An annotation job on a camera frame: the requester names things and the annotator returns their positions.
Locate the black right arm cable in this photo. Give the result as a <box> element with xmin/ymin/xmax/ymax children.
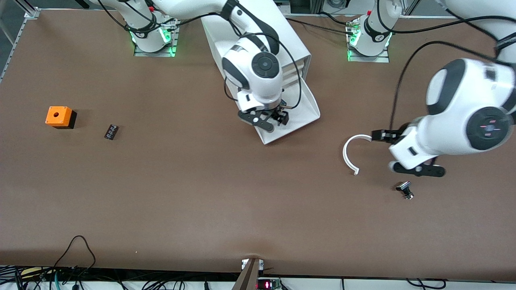
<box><xmin>97</xmin><ymin>0</ymin><xmax>303</xmax><ymax>109</ymax></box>

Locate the brown camera post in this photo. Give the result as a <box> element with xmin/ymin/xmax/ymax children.
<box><xmin>232</xmin><ymin>258</ymin><xmax>262</xmax><ymax>290</ymax></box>

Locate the black looped cable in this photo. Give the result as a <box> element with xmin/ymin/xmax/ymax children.
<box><xmin>54</xmin><ymin>236</ymin><xmax>96</xmax><ymax>270</ymax></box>

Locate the orange box with hole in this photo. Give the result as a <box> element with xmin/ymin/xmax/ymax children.
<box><xmin>45</xmin><ymin>106</ymin><xmax>77</xmax><ymax>129</ymax></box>

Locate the aluminium frame profile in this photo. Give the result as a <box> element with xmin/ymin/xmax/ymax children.
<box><xmin>0</xmin><ymin>8</ymin><xmax>41</xmax><ymax>81</ymax></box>

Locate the device with red display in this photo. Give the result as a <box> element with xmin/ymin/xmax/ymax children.
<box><xmin>257</xmin><ymin>278</ymin><xmax>283</xmax><ymax>290</ymax></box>

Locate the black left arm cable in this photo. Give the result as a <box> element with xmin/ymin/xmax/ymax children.
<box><xmin>388</xmin><ymin>15</ymin><xmax>516</xmax><ymax>131</ymax></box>

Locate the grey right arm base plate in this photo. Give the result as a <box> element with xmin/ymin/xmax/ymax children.
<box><xmin>134</xmin><ymin>40</ymin><xmax>178</xmax><ymax>57</ymax></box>

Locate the black base cable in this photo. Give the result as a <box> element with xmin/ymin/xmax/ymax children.
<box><xmin>284</xmin><ymin>17</ymin><xmax>353</xmax><ymax>36</ymax></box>

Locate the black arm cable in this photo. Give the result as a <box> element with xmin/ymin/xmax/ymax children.
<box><xmin>388</xmin><ymin>15</ymin><xmax>516</xmax><ymax>131</ymax></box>
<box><xmin>97</xmin><ymin>0</ymin><xmax>303</xmax><ymax>109</ymax></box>

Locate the grey left arm base plate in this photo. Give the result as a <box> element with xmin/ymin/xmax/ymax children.
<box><xmin>347</xmin><ymin>48</ymin><xmax>390</xmax><ymax>63</ymax></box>

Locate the white drawer cabinet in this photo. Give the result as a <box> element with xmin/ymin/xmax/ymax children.
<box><xmin>200</xmin><ymin>12</ymin><xmax>312</xmax><ymax>87</ymax></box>

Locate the white curved plastic strip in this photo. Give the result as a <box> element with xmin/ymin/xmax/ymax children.
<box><xmin>343</xmin><ymin>134</ymin><xmax>373</xmax><ymax>176</ymax></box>

